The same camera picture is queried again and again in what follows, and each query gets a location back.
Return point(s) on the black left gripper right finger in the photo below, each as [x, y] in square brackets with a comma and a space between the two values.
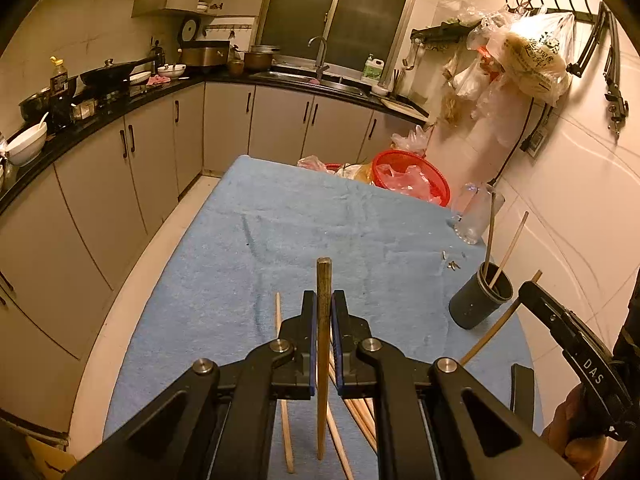
[434, 420]

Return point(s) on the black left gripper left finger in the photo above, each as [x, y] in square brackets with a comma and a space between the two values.
[214, 422]

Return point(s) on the wooden chopstick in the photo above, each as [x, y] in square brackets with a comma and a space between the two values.
[492, 331]
[338, 445]
[510, 249]
[285, 422]
[491, 229]
[324, 294]
[359, 415]
[368, 403]

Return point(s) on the dark kitchen window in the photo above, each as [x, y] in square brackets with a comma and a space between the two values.
[353, 29]

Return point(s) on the right hand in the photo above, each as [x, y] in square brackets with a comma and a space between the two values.
[583, 454]

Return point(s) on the black phone on table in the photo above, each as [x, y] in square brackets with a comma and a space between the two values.
[523, 394]

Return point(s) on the black utensil holder cup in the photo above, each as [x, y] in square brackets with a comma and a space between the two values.
[483, 293]

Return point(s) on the blue towel mat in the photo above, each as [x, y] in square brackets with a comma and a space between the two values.
[245, 315]

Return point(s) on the clear glass mug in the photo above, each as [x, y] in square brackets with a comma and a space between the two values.
[471, 210]

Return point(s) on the red plastic basket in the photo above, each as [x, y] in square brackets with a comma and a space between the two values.
[411, 175]

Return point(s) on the wooden cutting board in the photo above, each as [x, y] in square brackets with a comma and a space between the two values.
[404, 109]

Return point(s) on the white plastic bag with food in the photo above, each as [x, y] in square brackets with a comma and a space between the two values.
[534, 51]

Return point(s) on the white ceramic bowl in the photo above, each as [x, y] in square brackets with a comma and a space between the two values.
[27, 145]

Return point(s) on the black wok pan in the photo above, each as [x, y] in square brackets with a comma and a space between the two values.
[111, 74]

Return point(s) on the green detergent jug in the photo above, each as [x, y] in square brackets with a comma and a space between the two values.
[372, 70]

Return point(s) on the brown cooking pot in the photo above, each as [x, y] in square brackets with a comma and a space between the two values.
[258, 58]

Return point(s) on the stainless rice cooker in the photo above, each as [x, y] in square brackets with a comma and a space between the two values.
[206, 53]

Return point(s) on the yellow cap oil bottle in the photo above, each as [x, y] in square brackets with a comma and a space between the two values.
[59, 79]

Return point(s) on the chrome sink faucet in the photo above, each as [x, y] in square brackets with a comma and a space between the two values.
[321, 65]

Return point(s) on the black wall shelf rack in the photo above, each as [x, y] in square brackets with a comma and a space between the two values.
[444, 33]

